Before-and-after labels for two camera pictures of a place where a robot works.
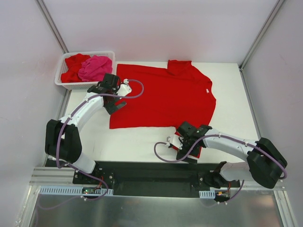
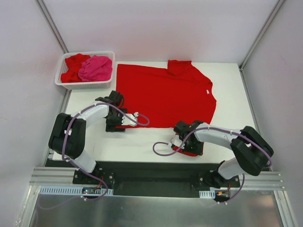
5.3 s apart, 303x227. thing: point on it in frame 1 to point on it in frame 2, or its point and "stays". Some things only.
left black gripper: [113, 104] to [115, 128]
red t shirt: [178, 95] stays
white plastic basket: [82, 70] stays
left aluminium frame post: [52, 25] stays
